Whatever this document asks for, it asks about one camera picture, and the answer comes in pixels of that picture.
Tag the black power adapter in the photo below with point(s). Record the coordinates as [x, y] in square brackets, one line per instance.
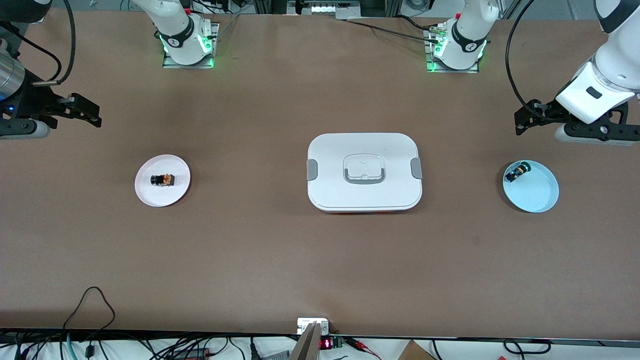
[192, 353]

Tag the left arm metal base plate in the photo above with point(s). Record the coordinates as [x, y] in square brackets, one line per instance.
[430, 67]

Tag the light blue round plate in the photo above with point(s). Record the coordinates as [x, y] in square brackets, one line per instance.
[535, 192]

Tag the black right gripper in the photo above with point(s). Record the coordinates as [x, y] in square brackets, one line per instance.
[31, 103]

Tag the metal frame structure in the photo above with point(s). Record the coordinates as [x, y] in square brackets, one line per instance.
[325, 7]

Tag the grey aluminium bar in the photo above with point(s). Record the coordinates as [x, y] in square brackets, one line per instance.
[307, 345]

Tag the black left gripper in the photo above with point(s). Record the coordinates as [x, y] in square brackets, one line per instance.
[547, 113]

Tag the red LED display module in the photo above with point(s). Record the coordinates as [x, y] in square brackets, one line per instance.
[326, 343]

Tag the small white mount block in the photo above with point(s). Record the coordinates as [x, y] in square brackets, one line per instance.
[305, 324]

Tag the small black orange toy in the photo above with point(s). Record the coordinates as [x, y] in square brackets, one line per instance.
[163, 179]

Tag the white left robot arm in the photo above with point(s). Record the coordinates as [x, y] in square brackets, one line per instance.
[615, 60]

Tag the pink round plate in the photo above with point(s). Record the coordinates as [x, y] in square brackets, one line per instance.
[162, 192]

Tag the brown cardboard piece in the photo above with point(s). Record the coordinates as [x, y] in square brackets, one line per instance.
[415, 352]

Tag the small black blue toy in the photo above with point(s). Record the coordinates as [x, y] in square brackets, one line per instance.
[516, 172]

